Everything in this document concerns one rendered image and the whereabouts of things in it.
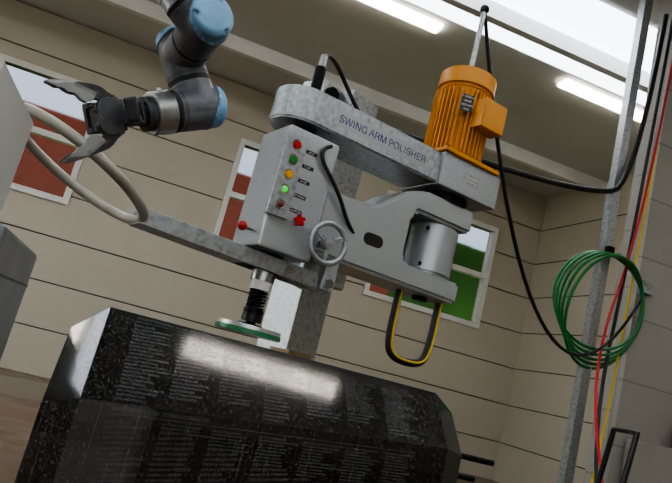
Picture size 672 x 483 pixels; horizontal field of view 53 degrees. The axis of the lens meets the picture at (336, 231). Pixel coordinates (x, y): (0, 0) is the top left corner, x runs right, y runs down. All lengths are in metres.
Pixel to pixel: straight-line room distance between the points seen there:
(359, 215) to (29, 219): 6.23
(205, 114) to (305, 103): 0.86
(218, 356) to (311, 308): 1.04
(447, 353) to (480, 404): 0.83
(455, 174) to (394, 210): 0.31
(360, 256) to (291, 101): 0.58
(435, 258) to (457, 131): 0.51
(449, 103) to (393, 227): 0.61
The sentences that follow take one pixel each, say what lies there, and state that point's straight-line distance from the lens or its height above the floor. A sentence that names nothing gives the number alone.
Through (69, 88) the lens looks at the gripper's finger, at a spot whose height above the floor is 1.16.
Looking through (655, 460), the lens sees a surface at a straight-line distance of 4.46.
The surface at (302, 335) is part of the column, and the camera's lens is 2.94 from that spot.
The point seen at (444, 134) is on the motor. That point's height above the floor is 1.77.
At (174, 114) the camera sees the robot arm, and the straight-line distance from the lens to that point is 1.42.
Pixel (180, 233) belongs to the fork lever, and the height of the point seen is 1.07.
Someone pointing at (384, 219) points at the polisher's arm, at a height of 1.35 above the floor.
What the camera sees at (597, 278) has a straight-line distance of 4.46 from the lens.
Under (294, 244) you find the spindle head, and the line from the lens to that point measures 2.18.
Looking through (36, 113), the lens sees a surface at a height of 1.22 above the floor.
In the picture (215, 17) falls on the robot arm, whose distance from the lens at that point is 1.38.
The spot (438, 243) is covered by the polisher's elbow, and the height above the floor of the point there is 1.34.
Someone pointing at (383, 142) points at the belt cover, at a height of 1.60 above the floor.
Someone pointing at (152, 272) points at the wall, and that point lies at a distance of 8.14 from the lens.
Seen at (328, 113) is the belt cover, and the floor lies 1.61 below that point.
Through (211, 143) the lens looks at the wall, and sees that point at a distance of 8.46.
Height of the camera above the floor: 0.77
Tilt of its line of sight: 12 degrees up
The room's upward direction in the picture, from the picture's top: 15 degrees clockwise
